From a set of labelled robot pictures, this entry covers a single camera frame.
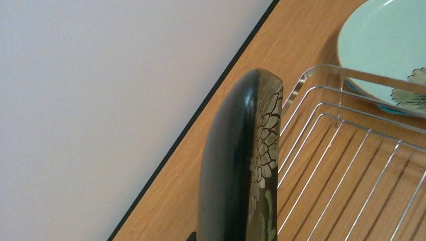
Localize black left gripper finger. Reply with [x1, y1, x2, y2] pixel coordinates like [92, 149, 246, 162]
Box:
[186, 231, 197, 241]

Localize black floral square plate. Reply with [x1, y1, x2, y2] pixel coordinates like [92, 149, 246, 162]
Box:
[196, 68, 283, 240]

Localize wire metal dish rack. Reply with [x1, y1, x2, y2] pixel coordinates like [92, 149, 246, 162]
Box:
[278, 64, 425, 240]

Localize light green round plate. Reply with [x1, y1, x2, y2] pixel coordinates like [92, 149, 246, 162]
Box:
[337, 0, 426, 117]

